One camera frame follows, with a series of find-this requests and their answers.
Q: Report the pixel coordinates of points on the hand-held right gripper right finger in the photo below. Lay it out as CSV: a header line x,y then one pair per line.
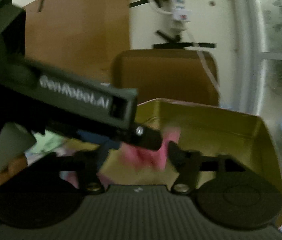
x,y
174,152

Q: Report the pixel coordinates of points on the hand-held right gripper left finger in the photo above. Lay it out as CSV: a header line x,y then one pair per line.
x,y
91,162

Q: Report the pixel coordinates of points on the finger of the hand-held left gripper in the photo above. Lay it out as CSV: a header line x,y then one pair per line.
x,y
98,138
147,138

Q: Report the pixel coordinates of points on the pink soft ball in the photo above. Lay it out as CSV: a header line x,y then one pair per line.
x,y
156,160

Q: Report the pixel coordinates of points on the pink tin box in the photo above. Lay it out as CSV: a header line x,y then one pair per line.
x,y
218,130

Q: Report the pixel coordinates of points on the brown chair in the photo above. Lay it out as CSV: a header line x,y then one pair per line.
x,y
166,77

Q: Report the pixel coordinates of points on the brown cardboard panel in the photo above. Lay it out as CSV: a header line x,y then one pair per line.
x,y
81,30

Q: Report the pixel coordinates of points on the black tape strip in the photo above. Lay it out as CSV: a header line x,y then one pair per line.
x,y
183,45
43,1

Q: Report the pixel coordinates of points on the white plug adapter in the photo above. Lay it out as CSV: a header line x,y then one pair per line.
x,y
179,10

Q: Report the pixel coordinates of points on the white window frame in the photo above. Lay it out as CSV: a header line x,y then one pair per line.
x,y
243,30

